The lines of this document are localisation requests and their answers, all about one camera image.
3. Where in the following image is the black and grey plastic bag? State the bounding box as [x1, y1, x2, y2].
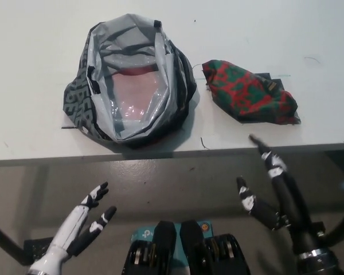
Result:
[63, 19, 198, 150]

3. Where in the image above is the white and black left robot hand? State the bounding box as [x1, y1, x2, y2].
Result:
[28, 181, 118, 273]

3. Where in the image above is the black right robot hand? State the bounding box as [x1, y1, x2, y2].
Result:
[236, 134, 333, 255]

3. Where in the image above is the teal box on robot torso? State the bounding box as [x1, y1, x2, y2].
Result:
[131, 219, 216, 275]

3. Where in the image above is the black table leg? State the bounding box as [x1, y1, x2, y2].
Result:
[322, 206, 344, 249]
[0, 217, 32, 266]

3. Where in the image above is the red and green cloth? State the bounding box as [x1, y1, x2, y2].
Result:
[202, 59, 302, 126]

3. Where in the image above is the black tape patch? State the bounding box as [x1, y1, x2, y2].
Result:
[206, 72, 302, 126]

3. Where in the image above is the black table foot plate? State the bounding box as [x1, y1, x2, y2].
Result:
[311, 222, 326, 239]
[22, 237, 58, 263]

